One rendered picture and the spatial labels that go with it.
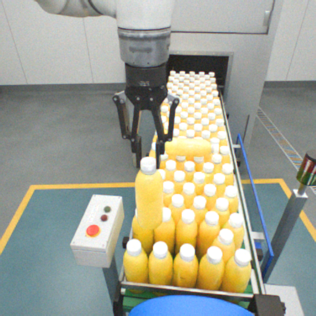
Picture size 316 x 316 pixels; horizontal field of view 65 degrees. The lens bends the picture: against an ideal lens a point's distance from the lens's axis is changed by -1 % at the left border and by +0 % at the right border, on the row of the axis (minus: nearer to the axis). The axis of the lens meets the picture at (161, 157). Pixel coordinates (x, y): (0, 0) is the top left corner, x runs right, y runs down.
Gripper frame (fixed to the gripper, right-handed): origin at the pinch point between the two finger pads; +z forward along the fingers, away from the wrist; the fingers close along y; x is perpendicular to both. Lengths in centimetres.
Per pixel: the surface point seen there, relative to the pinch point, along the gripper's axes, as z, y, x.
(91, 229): 25.9, -16.7, -2.7
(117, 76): 109, -117, 379
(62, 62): 85, -205, 366
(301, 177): 19, 46, 19
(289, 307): 51, 44, -6
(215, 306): 14.0, 15.4, -25.2
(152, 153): 30, -6, 42
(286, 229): 44, 48, 19
